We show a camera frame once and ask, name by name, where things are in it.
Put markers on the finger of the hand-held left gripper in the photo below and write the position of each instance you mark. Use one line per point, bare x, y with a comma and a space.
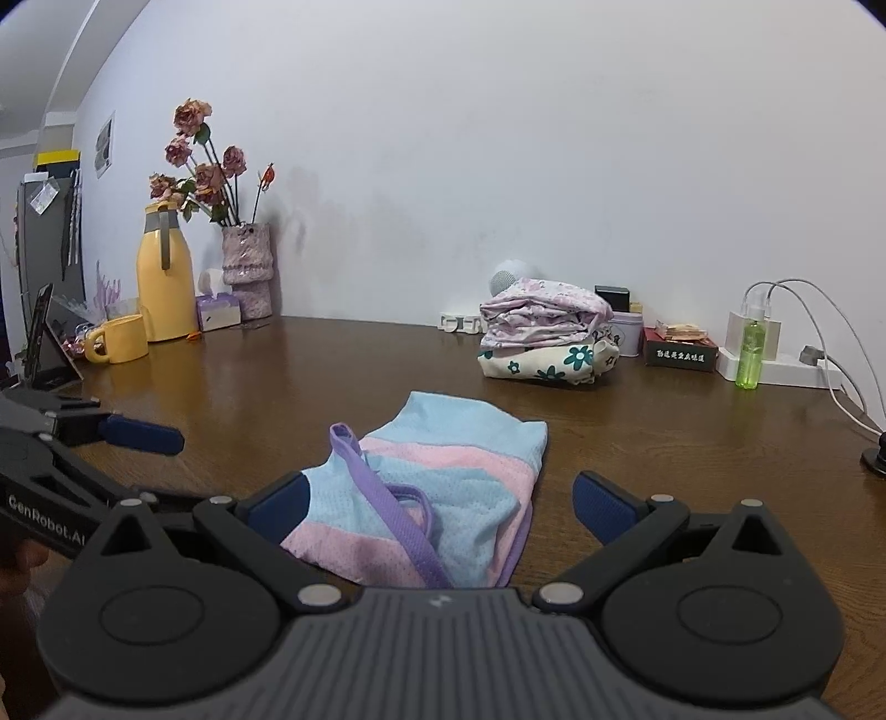
142, 434
149, 498

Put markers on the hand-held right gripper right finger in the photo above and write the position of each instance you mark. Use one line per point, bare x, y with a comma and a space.
602, 511

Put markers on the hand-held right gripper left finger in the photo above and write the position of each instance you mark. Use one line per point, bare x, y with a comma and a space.
280, 511

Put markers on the pink blue tank top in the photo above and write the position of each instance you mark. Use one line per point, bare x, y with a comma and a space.
457, 443

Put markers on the person's left hand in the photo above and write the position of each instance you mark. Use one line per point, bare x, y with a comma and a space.
17, 574

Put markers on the yellow mug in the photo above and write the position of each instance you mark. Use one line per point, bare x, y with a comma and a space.
124, 339

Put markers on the clear plastic bag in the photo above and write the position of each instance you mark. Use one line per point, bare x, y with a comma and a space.
76, 315

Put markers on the purple tissue box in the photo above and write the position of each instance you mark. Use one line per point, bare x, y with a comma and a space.
218, 315

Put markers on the yellow thermos jug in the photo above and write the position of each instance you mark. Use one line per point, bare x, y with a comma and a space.
163, 291

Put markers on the black tablet on stand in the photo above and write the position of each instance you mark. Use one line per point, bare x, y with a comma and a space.
38, 332

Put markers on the dried lavender bunch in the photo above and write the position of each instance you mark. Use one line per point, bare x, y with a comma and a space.
107, 291

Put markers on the folded cream flower-print cloth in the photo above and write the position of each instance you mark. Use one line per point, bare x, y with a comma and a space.
547, 365

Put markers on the dark red box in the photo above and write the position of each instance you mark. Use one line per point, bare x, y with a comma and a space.
682, 356

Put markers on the white round tin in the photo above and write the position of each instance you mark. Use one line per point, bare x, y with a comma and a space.
628, 336

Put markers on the pink knitted vase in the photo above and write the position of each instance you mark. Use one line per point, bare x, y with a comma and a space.
246, 270

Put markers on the orange snack stack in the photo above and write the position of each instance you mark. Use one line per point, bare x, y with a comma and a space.
682, 334

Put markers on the dark grey refrigerator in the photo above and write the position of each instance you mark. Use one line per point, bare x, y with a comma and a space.
48, 249

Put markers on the folded purple floral cloth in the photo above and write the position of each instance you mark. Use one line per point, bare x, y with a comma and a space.
540, 311

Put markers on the small black box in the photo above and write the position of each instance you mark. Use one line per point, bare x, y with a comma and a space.
612, 299

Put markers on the green liquid bottle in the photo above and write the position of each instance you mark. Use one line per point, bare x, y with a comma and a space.
751, 353

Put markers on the white charger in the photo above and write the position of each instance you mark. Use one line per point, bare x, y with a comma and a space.
735, 332

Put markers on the white power strip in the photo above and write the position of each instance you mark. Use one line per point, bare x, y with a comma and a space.
796, 372
460, 322

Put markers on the grey plug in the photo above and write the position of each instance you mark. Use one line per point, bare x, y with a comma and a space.
813, 356

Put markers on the dried rose bouquet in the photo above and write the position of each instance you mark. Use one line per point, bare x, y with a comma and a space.
207, 176

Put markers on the yellow box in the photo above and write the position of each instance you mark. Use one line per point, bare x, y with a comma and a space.
59, 158

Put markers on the black clamp mount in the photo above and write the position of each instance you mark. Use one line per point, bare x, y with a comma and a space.
875, 460

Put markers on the wall poster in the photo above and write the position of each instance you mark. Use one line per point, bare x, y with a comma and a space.
104, 145

